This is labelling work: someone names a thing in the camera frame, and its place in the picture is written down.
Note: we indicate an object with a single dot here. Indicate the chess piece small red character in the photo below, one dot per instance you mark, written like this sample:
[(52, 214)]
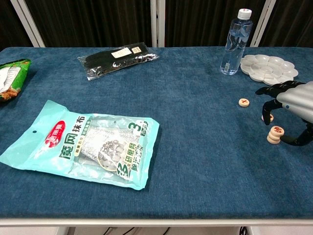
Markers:
[(244, 102)]

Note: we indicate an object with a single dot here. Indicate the black gloves in clear bag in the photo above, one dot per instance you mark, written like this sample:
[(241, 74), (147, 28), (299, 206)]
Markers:
[(105, 61)]

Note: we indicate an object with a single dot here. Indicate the blue fabric tablecloth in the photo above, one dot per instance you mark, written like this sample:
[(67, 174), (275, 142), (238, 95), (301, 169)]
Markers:
[(171, 156)]

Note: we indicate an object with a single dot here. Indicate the white flower-shaped paint palette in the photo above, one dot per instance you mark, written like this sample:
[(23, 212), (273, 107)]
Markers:
[(269, 69)]

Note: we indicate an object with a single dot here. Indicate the green snack bag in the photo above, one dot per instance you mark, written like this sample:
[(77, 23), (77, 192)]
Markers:
[(12, 80)]

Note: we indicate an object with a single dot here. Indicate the clear plastic water bottle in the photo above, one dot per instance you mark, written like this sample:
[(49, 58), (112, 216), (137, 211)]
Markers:
[(234, 46)]

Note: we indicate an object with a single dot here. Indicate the teal dishcloth package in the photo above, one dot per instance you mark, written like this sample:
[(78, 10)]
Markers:
[(73, 137)]

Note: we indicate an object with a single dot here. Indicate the black pleated curtain panel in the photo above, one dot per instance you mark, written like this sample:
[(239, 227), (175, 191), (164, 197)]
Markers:
[(200, 22), (93, 22), (9, 24), (293, 22)]

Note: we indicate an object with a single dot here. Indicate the white table frame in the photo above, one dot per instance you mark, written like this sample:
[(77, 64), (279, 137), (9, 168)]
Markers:
[(156, 222)]

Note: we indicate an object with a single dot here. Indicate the chess piece black character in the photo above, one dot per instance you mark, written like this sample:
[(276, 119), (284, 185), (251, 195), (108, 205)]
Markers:
[(271, 118)]

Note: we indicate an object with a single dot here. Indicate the white partition frame post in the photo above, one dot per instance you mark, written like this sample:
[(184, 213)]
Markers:
[(157, 24), (262, 24), (27, 22)]

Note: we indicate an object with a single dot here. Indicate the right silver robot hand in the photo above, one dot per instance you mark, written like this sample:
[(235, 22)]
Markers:
[(298, 100)]

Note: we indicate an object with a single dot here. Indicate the chess piece red general character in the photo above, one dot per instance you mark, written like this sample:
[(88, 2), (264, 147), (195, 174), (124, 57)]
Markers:
[(277, 131)]

